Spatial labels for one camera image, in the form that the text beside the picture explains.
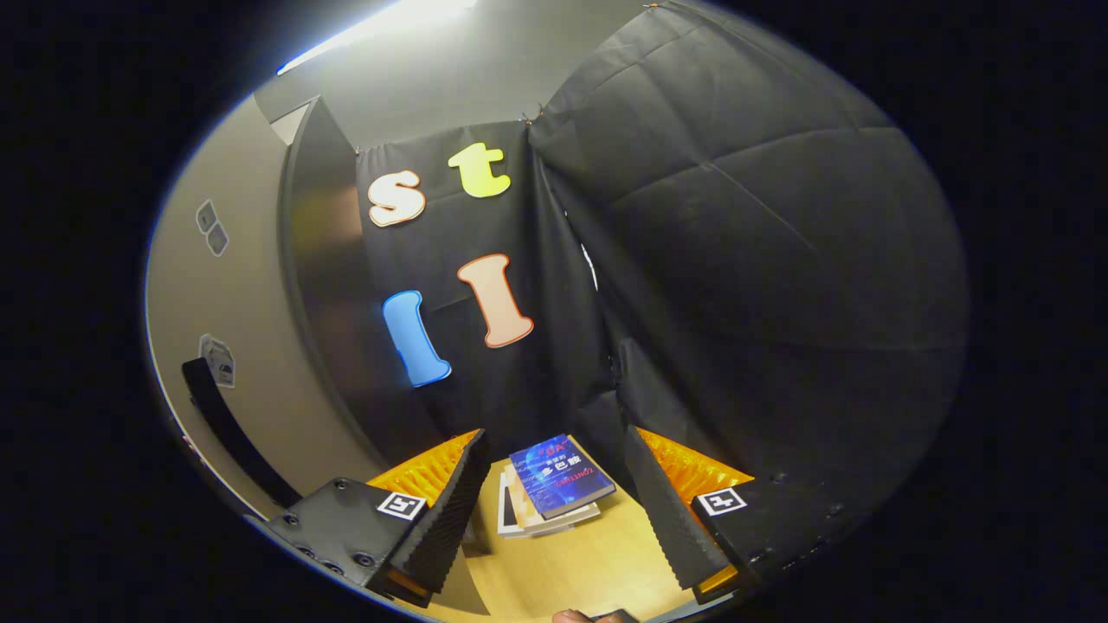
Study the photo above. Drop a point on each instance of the white double-door shoe cabinet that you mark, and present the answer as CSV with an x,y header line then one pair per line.
x,y
329,303

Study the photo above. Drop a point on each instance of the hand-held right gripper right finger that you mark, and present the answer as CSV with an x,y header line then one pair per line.
x,y
666,519

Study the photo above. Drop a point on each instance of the white book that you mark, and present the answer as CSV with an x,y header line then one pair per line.
x,y
506,517

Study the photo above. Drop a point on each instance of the blue book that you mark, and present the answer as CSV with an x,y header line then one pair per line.
x,y
558,476

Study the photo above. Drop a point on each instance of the black backdrop cloth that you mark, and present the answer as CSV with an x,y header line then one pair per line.
x,y
736,260

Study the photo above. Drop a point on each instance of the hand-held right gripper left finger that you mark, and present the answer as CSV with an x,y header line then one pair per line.
x,y
446,528

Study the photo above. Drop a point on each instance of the cream book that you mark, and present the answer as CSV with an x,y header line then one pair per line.
x,y
528,510

